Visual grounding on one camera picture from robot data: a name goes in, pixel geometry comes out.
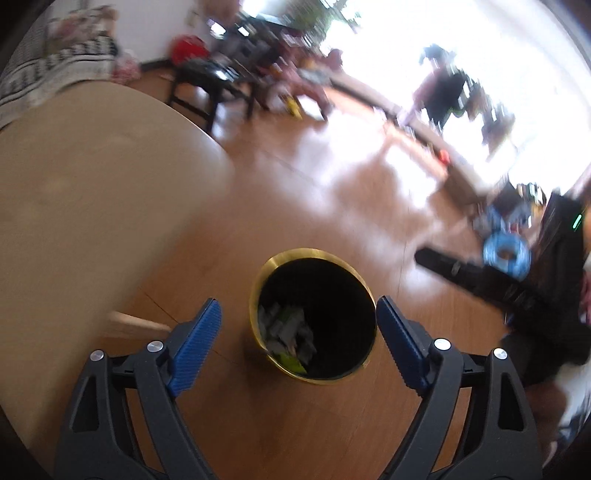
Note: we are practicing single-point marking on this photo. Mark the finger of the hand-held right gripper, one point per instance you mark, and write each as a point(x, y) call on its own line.
point(461, 274)

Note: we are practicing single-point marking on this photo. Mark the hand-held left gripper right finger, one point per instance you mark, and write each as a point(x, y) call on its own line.
point(401, 344)

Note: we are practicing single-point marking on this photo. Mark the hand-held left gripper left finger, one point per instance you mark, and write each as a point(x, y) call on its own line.
point(196, 346)

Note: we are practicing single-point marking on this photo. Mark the black gold-rimmed trash can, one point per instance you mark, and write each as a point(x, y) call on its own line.
point(323, 286)

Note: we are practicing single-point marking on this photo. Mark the blue round roll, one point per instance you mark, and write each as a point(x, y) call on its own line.
point(491, 251)

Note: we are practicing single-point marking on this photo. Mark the black chair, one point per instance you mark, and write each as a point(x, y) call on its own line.
point(203, 76)

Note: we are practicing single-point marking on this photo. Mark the red bag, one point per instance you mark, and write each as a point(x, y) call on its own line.
point(187, 48)

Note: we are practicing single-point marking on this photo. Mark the black white striped blanket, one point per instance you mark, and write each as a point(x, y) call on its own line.
point(69, 60)

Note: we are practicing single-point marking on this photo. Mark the printed pink cushion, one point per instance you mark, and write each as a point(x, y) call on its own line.
point(78, 23)

